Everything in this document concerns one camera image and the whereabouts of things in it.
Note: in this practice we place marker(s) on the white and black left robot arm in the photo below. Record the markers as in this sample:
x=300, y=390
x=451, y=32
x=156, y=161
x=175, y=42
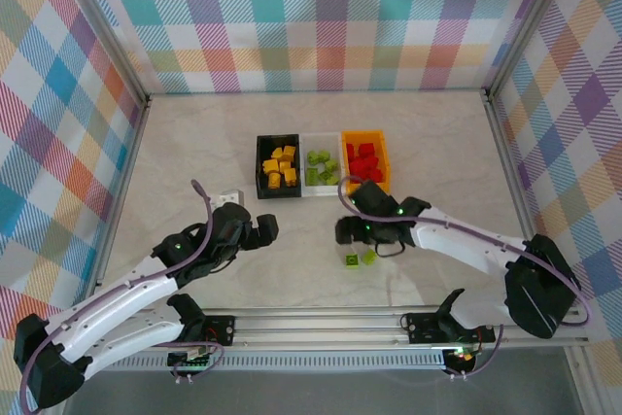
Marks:
x=121, y=298

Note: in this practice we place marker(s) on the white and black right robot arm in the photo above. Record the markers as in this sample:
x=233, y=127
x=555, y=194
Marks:
x=461, y=245

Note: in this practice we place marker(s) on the green flat lego plate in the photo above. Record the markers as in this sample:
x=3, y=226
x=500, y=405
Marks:
x=352, y=260

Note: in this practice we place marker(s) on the black plastic container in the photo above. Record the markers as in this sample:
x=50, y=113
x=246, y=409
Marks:
x=261, y=182

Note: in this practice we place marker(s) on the white translucent plastic container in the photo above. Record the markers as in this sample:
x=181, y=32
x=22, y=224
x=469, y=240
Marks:
x=316, y=191

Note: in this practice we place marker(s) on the red rounded lego brick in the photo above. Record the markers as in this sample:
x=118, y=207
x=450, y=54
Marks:
x=357, y=165

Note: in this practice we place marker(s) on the orange plastic container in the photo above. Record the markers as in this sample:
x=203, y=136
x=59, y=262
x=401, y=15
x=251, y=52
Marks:
x=384, y=143

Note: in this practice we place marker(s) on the red square lego brick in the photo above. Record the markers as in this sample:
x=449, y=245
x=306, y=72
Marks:
x=353, y=148

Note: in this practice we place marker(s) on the left controller circuit board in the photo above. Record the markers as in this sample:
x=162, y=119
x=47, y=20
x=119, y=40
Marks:
x=189, y=362

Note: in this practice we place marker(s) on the controller circuit board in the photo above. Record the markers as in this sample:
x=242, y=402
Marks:
x=189, y=362
x=461, y=356

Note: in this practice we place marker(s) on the aluminium table edge bar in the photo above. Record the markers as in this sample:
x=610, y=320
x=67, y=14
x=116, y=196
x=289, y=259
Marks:
x=132, y=152
x=510, y=152

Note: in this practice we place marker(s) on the right controller circuit board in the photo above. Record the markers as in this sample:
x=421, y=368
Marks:
x=461, y=356

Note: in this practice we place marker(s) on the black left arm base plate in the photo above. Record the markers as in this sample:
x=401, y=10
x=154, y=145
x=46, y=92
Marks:
x=221, y=330

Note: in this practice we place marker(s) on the aluminium mounting rail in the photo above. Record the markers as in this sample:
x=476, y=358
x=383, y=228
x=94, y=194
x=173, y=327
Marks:
x=316, y=325

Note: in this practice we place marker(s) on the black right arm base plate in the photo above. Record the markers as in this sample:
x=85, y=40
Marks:
x=423, y=330

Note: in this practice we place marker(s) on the aluminium upright frame post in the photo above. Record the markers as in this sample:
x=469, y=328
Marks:
x=530, y=21
x=102, y=21

